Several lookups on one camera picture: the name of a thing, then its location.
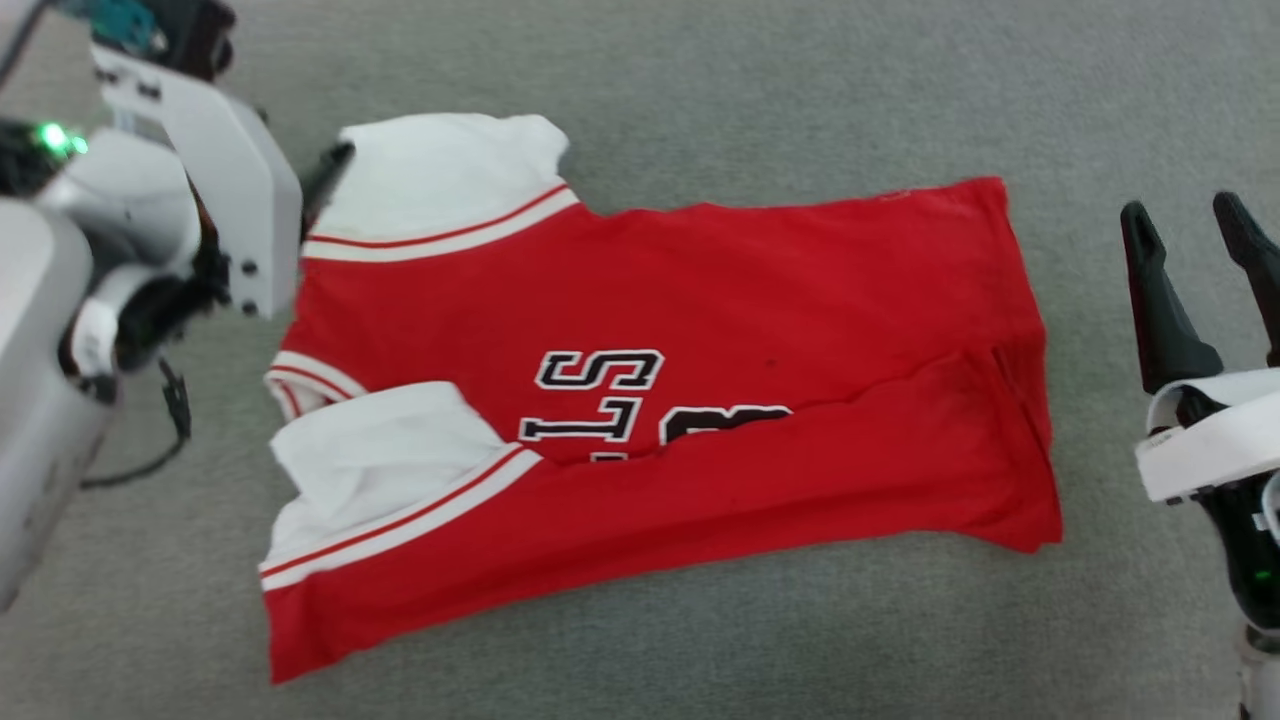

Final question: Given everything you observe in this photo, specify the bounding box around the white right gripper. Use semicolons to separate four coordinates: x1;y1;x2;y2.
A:
1120;192;1280;631

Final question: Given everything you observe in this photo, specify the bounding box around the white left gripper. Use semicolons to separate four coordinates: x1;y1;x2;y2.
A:
95;45;356;319

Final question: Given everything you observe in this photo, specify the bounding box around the red and white jersey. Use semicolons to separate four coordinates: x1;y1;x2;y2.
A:
258;112;1064;686

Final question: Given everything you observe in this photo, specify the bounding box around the grey fabric sofa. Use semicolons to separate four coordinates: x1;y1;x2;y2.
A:
0;0;1280;720

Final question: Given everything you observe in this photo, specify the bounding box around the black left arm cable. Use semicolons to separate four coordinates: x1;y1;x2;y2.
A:
80;355;193;491

